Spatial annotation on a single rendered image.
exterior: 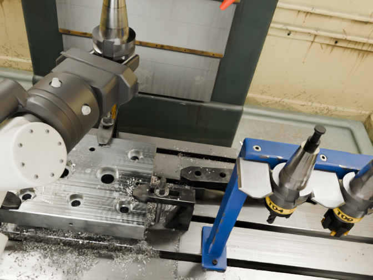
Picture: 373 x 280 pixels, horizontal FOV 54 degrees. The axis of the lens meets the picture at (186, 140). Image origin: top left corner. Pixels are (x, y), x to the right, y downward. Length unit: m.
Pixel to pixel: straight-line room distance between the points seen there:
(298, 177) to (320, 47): 1.09
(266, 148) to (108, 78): 0.27
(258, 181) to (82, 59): 0.31
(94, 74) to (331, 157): 0.39
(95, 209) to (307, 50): 1.10
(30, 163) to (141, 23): 0.72
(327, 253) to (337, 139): 0.90
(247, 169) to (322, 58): 1.10
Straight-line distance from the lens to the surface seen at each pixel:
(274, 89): 1.66
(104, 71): 0.53
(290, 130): 1.70
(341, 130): 1.82
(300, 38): 1.54
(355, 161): 0.65
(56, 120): 0.44
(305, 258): 0.91
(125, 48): 0.55
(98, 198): 0.78
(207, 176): 0.88
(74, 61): 0.55
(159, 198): 0.77
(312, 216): 0.99
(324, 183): 0.61
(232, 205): 0.68
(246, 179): 0.56
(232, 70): 1.16
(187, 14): 1.02
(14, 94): 0.45
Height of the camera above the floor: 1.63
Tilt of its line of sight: 44 degrees down
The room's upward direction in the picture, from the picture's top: 12 degrees clockwise
